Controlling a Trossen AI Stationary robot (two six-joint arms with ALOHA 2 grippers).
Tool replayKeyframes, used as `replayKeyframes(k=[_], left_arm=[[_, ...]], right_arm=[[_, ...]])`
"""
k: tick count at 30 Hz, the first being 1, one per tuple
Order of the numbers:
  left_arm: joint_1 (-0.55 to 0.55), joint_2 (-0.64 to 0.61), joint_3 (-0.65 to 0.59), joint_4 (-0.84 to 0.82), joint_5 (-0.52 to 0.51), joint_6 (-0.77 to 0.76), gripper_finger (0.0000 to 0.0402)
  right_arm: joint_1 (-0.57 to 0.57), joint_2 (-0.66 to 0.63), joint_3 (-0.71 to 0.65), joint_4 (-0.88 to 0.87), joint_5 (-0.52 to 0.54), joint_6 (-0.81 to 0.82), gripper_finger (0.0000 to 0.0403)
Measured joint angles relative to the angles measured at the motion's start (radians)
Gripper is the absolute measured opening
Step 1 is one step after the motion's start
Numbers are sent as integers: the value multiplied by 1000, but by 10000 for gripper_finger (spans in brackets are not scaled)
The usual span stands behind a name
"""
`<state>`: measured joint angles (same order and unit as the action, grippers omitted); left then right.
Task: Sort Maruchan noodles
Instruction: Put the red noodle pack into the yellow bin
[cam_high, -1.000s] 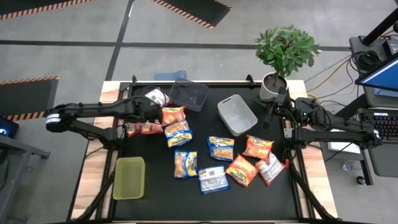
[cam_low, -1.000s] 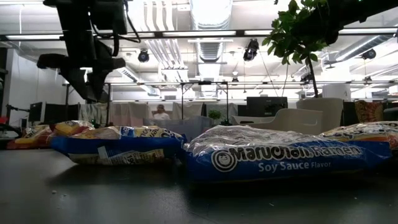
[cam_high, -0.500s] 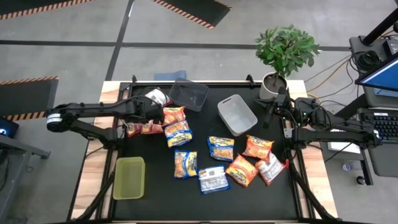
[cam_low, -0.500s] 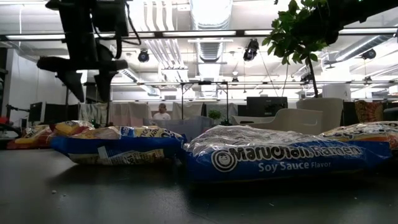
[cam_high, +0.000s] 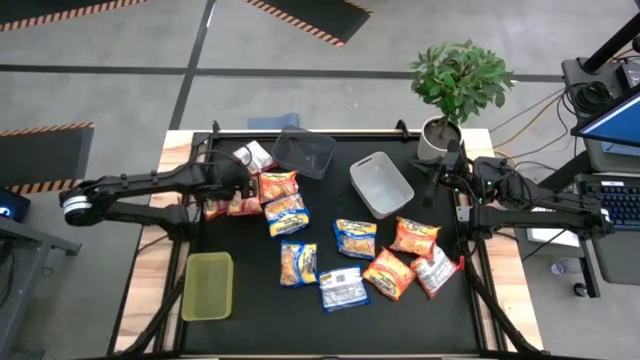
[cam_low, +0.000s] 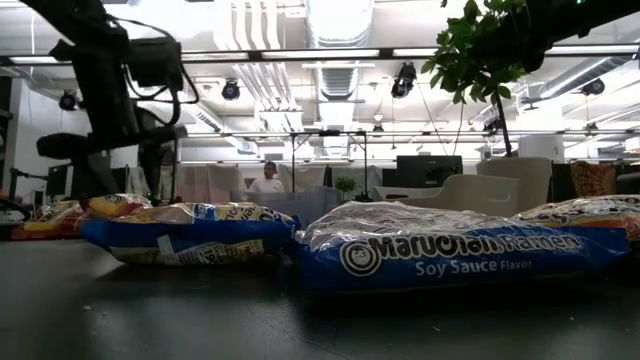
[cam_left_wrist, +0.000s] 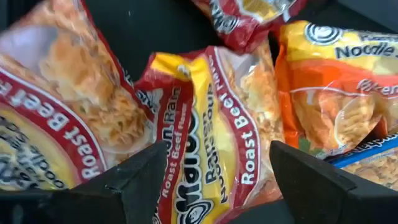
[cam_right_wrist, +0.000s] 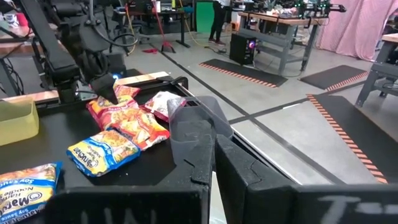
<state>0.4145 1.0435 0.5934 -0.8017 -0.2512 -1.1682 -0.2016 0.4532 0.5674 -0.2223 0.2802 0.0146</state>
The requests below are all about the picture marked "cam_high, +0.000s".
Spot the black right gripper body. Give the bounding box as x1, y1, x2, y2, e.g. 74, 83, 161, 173
433, 139, 474, 189

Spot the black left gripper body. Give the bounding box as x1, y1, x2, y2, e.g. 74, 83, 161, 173
202, 155, 254, 201

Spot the red Maruchan noodle pack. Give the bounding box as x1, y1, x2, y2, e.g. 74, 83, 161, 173
232, 140, 279, 175
202, 198, 230, 222
227, 189, 264, 217
409, 243, 462, 300

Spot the orange Maruchan noodle pack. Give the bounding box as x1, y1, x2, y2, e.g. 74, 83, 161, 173
362, 248, 417, 302
388, 215, 442, 259
257, 170, 300, 205

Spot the blue Maruchan noodle pack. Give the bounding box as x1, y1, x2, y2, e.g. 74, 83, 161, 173
318, 265, 372, 314
263, 193, 311, 239
332, 218, 379, 261
278, 239, 320, 289

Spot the white plant pot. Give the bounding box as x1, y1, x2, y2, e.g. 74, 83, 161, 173
416, 115, 465, 162

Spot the white plastic bin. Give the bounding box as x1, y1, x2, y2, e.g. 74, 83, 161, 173
348, 151, 416, 220

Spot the dark grey translucent bin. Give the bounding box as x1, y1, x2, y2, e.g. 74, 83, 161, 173
271, 127, 337, 181

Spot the green leafy plant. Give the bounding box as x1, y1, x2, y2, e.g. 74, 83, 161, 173
408, 38, 516, 127

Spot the yellow-green plastic bin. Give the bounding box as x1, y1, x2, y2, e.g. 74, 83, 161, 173
180, 251, 235, 322

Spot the white paper sheet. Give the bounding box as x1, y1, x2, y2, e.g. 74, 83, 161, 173
524, 207, 581, 249

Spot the black stand leg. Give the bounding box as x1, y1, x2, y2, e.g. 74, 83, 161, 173
542, 149, 594, 186

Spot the black table mat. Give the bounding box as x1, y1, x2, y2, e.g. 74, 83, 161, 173
182, 134, 481, 355

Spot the clear water bottle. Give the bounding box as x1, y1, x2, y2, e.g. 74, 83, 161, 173
549, 257, 584, 277

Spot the grey stand base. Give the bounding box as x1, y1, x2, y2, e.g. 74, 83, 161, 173
560, 57, 626, 101

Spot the computer monitor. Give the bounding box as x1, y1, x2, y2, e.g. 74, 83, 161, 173
570, 92, 640, 150

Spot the black backlit keyboard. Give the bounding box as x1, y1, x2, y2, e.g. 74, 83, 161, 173
579, 179, 640, 231

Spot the black hazard-striped floor mat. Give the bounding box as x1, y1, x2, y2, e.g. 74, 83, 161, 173
0, 0, 151, 34
243, 0, 374, 49
0, 121, 96, 196

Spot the grey keyboard tray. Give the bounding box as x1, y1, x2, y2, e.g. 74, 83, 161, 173
573, 172, 640, 287

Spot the black stand pole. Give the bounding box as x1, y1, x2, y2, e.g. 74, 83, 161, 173
579, 12, 640, 75

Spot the grey metal desk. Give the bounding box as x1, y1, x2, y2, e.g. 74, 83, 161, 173
0, 214, 84, 360

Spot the black device with blue light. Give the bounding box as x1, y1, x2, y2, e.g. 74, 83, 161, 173
0, 187, 32, 224

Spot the coiled black cable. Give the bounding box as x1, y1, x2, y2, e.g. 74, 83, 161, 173
567, 79, 616, 119

